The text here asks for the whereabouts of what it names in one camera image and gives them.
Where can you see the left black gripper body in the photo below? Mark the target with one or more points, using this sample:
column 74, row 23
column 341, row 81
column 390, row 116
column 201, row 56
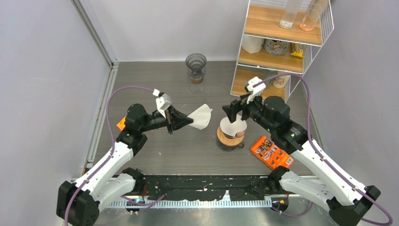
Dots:
column 155, row 121

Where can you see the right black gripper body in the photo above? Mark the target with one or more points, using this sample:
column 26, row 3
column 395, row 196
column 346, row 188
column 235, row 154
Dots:
column 253, row 109

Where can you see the white paper coffee filter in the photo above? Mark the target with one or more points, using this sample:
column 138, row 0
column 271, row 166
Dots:
column 238, row 125

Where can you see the smoky grey plastic dripper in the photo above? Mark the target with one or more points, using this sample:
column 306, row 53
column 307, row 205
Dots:
column 196, row 63

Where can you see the pink transparent plastic dripper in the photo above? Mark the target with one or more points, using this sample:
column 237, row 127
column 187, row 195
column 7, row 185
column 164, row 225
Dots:
column 234, row 135

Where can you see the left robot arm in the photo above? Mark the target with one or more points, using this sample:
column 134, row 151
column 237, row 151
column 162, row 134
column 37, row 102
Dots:
column 80, row 203

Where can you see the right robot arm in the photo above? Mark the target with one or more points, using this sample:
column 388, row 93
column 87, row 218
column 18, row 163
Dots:
column 343, row 197

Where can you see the dark glass coffee server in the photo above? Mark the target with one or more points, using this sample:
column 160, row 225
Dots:
column 229, row 144

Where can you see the orange snack packet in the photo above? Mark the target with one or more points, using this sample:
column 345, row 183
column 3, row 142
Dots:
column 121, row 124

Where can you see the white printed paper cup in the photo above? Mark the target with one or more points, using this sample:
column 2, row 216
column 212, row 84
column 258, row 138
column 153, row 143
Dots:
column 281, row 81

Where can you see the glass carafe brown collar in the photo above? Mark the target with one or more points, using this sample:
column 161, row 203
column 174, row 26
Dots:
column 196, row 85

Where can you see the green grey cup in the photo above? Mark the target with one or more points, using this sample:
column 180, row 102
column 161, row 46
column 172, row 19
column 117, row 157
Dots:
column 269, row 73

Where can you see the orange razor box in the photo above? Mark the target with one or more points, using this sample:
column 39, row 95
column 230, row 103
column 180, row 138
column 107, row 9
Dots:
column 270, row 154

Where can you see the white paper roll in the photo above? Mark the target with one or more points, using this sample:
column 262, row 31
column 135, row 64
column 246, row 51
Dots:
column 252, row 44

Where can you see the grey cartoon tin can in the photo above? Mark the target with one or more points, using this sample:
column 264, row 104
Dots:
column 276, row 47

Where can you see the yellow snack packet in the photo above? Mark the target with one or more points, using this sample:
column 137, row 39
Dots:
column 297, row 50

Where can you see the clear glass bottle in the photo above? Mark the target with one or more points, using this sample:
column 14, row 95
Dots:
column 290, row 13

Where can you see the pink tinted glass bottle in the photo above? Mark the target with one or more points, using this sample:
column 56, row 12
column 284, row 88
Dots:
column 312, row 14

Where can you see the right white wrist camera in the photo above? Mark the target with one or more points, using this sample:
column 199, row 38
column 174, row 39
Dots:
column 254, row 87

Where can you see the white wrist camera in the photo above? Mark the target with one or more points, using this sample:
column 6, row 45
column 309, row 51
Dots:
column 254, row 87
column 163, row 101

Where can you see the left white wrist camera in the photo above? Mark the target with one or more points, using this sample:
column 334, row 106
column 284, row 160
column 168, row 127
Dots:
column 163, row 101

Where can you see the white wire wooden shelf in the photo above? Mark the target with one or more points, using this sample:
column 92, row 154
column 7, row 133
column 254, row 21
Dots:
column 262, row 20

